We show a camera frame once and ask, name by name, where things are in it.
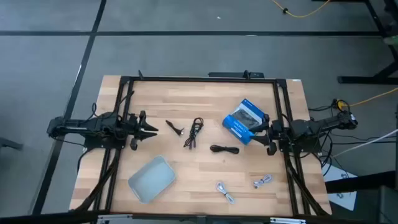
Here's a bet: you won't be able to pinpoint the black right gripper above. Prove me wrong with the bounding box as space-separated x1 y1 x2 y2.
248 113 284 157

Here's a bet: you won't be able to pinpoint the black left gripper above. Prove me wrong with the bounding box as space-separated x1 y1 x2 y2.
126 110 159 152

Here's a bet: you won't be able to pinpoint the blue product box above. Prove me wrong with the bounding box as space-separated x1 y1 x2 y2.
221 98 270 146

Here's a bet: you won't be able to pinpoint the grey rectangular tray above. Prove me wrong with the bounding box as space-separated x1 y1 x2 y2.
127 155 177 205

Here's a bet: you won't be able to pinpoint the black box behind table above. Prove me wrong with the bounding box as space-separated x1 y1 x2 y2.
208 70 266 79

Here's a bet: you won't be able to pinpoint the white paper sheet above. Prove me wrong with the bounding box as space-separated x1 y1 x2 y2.
322 164 358 212

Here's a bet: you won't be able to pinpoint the black floor beam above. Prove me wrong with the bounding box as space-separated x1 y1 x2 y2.
325 170 397 194

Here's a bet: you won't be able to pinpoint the black stand legs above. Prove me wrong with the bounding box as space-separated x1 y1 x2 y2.
312 0 398 85

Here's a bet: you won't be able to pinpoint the grey cabinet corner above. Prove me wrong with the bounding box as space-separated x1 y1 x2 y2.
377 185 398 224

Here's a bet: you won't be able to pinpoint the short black cable with plug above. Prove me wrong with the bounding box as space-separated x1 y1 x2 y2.
165 119 185 137

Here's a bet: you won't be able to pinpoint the long coiled black cable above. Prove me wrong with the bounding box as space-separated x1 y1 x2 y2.
183 116 205 150

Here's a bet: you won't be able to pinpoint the white bundled USB-C cable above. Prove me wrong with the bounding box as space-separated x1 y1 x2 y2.
252 174 274 190
215 180 236 205

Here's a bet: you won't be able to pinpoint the black arm cable harness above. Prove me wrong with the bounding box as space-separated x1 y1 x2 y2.
285 154 331 217
73 147 121 213

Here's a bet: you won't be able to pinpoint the black aluminium table frame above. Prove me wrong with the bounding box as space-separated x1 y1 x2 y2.
70 70 332 220

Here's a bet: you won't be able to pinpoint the yellow cable with plug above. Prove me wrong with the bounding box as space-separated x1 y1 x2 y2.
331 87 398 112

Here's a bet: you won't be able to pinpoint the white floor cable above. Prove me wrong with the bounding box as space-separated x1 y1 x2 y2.
331 128 398 159

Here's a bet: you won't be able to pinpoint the yellow floor cable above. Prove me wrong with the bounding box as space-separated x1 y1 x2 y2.
269 0 331 19

